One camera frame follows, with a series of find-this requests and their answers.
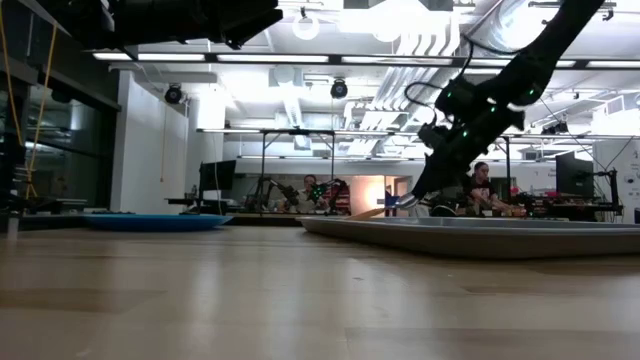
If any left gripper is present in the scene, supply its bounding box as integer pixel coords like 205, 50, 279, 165
199, 0, 284, 50

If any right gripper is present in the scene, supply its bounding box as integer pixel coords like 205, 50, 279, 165
410, 107, 526, 200

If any blue round plate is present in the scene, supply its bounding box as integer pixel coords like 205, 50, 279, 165
82, 213, 235, 233

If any grey plastic tray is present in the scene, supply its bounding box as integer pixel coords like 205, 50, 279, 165
298, 215, 640, 260

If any person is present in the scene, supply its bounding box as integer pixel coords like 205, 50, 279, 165
467, 160, 526, 217
277, 173, 331, 214

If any cluttered workbench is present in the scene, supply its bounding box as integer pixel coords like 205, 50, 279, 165
514, 189, 626, 221

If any black computer monitor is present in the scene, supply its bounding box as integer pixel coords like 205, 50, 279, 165
198, 159, 237, 192
555, 151, 595, 199

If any white ring lamp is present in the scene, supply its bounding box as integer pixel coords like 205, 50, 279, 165
292, 14, 321, 41

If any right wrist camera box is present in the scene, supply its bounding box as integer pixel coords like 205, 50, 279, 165
417, 121, 450, 150

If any black metal frame stand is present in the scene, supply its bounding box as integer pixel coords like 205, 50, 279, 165
494, 133, 512, 204
259, 128, 336, 216

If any black aluminium rig frame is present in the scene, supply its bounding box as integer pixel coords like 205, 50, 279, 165
0, 64, 304, 241

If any yellow cable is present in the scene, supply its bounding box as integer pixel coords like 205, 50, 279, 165
0, 0, 59, 201

